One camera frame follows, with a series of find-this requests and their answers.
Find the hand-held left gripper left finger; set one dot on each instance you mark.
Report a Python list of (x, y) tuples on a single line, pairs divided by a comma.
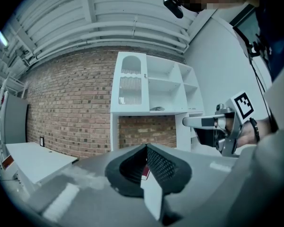
[(97, 197)]

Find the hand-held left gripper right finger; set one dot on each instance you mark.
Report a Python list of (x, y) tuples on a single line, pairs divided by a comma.
[(203, 185)]

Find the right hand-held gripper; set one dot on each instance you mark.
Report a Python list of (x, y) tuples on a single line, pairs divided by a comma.
[(243, 105)]

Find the person's right forearm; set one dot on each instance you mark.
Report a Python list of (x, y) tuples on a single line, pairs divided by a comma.
[(265, 129)]

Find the person's right hand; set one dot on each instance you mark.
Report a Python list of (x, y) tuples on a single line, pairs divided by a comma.
[(222, 123)]

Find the small gray object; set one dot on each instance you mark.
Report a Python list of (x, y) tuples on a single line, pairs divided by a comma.
[(157, 108)]

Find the white hutch shelf unit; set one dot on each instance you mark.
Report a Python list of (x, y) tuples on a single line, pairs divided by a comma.
[(164, 96)]

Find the black wristband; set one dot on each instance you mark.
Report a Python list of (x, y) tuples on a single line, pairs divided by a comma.
[(255, 129)]

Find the dark red book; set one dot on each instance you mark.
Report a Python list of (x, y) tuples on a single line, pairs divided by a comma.
[(145, 172)]

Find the white cabinet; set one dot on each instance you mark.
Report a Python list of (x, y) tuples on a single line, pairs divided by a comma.
[(38, 157)]

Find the small red box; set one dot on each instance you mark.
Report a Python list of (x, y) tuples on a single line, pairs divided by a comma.
[(8, 163)]

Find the black chest-mounted device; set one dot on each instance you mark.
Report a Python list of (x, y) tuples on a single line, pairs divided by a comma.
[(245, 40)]

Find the tall gray cabinet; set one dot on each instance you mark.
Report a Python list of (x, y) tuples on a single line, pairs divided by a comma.
[(15, 119)]

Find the dark glass window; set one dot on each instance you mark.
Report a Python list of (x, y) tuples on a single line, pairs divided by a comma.
[(246, 18)]

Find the person's dark shirt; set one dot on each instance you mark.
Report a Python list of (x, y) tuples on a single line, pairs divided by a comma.
[(277, 32)]

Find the white ceiling pipes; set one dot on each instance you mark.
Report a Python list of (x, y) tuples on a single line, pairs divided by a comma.
[(109, 29)]

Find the small black picture frame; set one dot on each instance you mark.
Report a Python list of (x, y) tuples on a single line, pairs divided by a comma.
[(41, 141)]

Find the black head-worn camera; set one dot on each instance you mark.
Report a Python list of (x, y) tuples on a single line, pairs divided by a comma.
[(174, 6)]

